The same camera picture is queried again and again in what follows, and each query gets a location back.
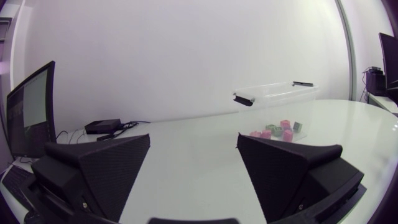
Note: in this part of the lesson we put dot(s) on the black box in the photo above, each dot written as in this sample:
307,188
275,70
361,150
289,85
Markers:
375,83

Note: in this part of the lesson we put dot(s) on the red toy brick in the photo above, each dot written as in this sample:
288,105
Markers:
287,135
266,134
255,133
285,124

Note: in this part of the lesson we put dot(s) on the dark screen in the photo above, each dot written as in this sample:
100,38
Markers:
390,65
31,112

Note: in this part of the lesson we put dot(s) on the green toy brick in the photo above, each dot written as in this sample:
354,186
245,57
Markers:
297,126
277,131
270,127

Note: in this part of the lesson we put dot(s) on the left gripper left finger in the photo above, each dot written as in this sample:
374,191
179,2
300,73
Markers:
102,174

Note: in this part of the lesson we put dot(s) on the black keyboard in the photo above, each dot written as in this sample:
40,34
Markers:
15,185

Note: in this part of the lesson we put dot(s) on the black power brick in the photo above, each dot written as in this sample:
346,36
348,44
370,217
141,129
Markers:
102,126

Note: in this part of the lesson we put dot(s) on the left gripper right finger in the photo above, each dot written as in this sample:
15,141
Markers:
280,174

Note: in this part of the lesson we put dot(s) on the clear plastic container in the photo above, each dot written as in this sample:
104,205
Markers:
273,93

